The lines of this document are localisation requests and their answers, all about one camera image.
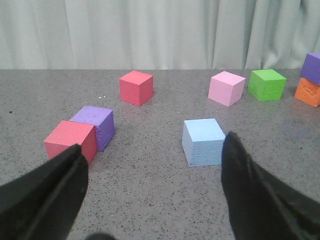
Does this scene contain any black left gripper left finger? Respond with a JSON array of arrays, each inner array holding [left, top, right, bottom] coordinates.
[[0, 144, 89, 240]]

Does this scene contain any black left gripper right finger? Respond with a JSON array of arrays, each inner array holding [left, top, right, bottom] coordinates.
[[221, 131, 320, 240]]

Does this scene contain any light blue foam cube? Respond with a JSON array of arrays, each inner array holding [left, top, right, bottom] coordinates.
[[181, 118, 226, 167]]

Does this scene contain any red foam cube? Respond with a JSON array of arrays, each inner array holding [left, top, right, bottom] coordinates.
[[119, 70, 154, 106], [44, 120, 98, 164]]

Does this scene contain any green foam cube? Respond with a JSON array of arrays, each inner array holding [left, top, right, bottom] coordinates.
[[248, 69, 287, 102]]

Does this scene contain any pink foam cube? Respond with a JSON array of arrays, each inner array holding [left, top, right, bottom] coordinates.
[[208, 71, 246, 107]]

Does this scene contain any dented orange foam cube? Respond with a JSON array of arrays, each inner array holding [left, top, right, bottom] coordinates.
[[294, 77, 320, 108]]

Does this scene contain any purple foam cube on orange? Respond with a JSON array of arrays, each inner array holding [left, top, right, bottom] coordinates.
[[300, 52, 320, 86]]

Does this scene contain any grey curtain backdrop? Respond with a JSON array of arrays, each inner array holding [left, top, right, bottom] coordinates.
[[0, 0, 320, 69]]

